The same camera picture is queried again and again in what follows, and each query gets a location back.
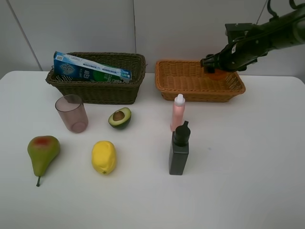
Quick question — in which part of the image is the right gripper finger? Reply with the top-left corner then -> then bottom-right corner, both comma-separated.
200,54 -> 221,73

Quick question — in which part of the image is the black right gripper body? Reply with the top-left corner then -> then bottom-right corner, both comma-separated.
214,22 -> 263,72

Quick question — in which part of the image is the orange tangerine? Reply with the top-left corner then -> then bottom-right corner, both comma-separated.
208,69 -> 228,81

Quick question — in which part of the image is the pink bottle white cap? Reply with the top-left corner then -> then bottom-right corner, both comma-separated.
170,94 -> 185,132

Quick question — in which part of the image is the black square pump bottle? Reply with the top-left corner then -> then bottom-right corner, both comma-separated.
169,121 -> 191,175

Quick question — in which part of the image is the blue green toothpaste box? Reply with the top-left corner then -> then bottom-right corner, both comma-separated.
54,52 -> 132,83

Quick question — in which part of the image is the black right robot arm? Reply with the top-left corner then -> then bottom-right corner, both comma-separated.
200,0 -> 305,73

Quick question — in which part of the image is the orange wicker basket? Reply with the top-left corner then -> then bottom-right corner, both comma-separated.
155,60 -> 246,103

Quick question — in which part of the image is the halved avocado with pit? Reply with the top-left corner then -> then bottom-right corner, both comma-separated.
108,107 -> 132,129

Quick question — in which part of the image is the dark brown wicker basket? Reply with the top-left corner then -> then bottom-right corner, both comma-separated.
46,52 -> 146,104

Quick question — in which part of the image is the yellow lemon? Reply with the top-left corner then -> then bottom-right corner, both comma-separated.
91,141 -> 117,175

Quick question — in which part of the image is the translucent purple plastic cup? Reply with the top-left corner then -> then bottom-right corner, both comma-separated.
55,94 -> 89,133

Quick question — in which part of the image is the green red pear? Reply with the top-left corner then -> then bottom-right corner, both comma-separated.
27,135 -> 61,187

